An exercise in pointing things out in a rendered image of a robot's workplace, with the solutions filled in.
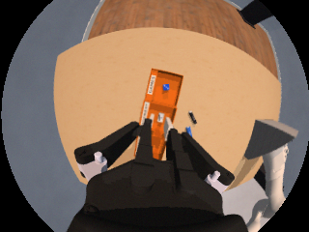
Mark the small blue cube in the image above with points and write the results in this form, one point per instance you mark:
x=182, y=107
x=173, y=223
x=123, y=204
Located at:
x=166, y=87

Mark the orange compartment tray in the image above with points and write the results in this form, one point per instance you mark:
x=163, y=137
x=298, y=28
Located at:
x=168, y=98

